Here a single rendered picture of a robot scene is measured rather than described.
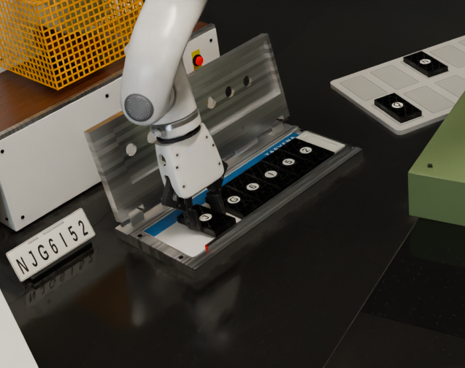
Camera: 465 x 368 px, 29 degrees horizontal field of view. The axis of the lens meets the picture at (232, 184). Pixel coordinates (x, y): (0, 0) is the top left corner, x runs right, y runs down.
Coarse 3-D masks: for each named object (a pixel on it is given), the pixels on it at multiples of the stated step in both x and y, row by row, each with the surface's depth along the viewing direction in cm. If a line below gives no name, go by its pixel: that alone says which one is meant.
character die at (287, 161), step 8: (280, 152) 174; (264, 160) 171; (272, 160) 172; (280, 160) 171; (288, 160) 170; (296, 160) 170; (304, 160) 169; (280, 168) 168; (288, 168) 168; (296, 168) 168; (304, 168) 168; (312, 168) 167
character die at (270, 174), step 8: (248, 168) 169; (256, 168) 170; (264, 168) 169; (272, 168) 169; (256, 176) 168; (264, 176) 166; (272, 176) 166; (280, 176) 166; (288, 176) 166; (296, 176) 165; (272, 184) 164; (280, 184) 164; (288, 184) 163
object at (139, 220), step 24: (264, 144) 179; (336, 168) 168; (312, 192) 165; (144, 216) 162; (264, 216) 158; (144, 240) 156; (240, 240) 154; (168, 264) 153; (192, 264) 149; (216, 264) 151
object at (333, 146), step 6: (306, 132) 178; (300, 138) 176; (306, 138) 176; (312, 138) 176; (318, 138) 175; (324, 138) 175; (318, 144) 173; (324, 144) 174; (330, 144) 173; (336, 144) 173; (342, 144) 172; (336, 150) 171
